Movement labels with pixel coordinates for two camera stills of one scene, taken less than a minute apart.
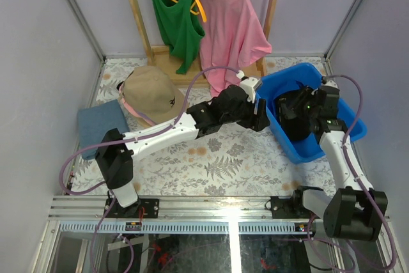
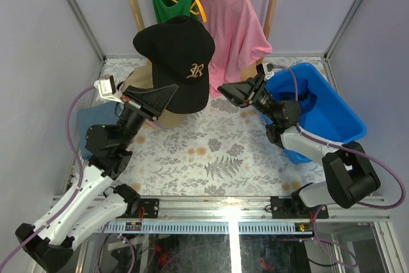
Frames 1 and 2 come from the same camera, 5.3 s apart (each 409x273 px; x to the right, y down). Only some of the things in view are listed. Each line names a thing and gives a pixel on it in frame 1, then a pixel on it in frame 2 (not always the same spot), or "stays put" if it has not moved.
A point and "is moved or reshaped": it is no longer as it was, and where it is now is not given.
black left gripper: (261, 114) → (138, 105)
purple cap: (143, 115) is moved or reshaped
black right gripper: (307, 94) → (245, 93)
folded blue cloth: (95, 122) stays put
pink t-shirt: (234, 34) stays put
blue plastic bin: (270, 85) stays put
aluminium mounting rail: (86, 214) stays put
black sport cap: (295, 127) is moved or reshaped
